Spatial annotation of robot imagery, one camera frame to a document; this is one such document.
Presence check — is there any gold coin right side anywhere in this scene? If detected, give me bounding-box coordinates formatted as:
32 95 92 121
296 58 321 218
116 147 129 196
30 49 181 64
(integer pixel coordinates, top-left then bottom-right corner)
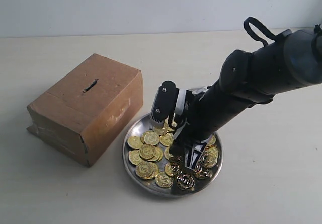
199 151 217 169

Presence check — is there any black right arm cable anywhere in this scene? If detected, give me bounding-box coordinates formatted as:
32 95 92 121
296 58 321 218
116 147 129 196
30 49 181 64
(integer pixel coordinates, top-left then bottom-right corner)
243 16 290 46

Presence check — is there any gold coin left stack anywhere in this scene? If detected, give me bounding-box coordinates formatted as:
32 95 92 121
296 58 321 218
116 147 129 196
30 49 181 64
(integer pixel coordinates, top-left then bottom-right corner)
139 144 163 162

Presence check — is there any gold coin lower left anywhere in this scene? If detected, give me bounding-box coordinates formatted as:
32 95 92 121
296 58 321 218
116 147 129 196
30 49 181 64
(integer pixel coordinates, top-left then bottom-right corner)
135 161 159 180

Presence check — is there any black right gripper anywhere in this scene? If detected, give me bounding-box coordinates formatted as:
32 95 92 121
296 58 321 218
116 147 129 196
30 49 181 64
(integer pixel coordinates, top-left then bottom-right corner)
169 88 216 170

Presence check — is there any gold coin bottom left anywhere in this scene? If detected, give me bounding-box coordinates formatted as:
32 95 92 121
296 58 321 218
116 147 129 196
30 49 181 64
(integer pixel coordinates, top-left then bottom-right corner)
155 171 174 188

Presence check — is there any gold coin front bottom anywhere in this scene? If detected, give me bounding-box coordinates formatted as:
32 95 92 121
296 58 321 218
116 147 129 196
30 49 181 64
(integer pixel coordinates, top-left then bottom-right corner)
176 173 195 191

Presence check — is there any gold coin far left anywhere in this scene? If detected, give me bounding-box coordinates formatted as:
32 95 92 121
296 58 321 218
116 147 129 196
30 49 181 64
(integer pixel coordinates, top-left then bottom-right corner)
127 136 143 150

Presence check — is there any round silver metal plate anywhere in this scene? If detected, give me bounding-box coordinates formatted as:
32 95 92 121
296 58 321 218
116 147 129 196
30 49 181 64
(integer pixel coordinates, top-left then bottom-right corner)
122 114 223 198

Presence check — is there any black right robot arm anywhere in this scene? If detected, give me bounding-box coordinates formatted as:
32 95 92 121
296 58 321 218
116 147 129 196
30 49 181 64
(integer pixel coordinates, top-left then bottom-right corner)
170 25 321 169

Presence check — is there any brown cardboard slotted box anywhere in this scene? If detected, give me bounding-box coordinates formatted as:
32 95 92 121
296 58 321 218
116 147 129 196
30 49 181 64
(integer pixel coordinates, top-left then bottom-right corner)
27 54 143 167

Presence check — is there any gold coin upper left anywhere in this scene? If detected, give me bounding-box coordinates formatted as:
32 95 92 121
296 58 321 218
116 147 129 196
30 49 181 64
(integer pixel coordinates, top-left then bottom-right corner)
152 124 168 135

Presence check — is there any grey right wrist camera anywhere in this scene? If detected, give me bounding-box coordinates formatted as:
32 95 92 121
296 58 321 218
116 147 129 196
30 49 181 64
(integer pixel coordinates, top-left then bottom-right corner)
149 81 187 128

